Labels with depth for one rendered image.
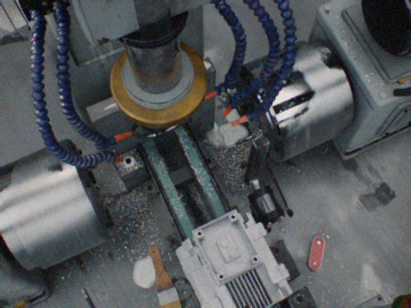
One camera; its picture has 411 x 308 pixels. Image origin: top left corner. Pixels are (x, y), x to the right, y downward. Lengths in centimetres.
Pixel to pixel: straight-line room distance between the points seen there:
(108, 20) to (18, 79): 98
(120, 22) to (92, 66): 49
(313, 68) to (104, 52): 46
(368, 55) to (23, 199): 81
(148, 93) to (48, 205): 33
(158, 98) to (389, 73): 54
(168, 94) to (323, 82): 40
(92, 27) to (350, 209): 97
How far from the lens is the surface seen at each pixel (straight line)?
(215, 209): 134
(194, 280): 116
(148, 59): 85
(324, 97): 121
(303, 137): 122
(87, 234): 117
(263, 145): 104
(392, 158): 159
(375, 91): 123
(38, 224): 114
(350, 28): 130
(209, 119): 145
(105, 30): 75
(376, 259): 150
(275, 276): 116
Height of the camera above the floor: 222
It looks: 71 degrees down
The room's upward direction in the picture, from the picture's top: 1 degrees clockwise
